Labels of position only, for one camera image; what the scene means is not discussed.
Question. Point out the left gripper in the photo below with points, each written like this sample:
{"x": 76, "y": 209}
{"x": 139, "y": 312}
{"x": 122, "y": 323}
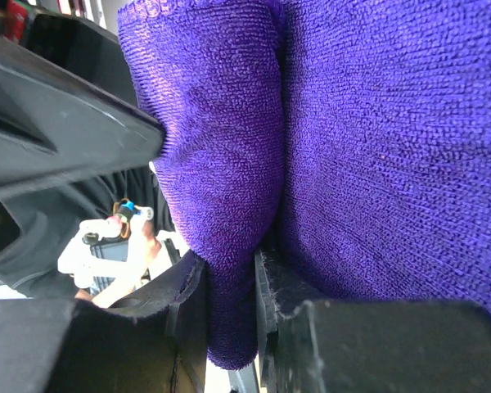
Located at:
{"x": 68, "y": 112}

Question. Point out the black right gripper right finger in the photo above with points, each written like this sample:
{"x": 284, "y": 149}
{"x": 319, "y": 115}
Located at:
{"x": 309, "y": 343}

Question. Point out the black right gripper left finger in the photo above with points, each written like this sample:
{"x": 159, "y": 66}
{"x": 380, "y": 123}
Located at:
{"x": 153, "y": 340}

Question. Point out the purple towel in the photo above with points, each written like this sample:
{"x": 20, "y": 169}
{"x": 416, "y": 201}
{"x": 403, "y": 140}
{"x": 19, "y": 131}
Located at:
{"x": 358, "y": 131}

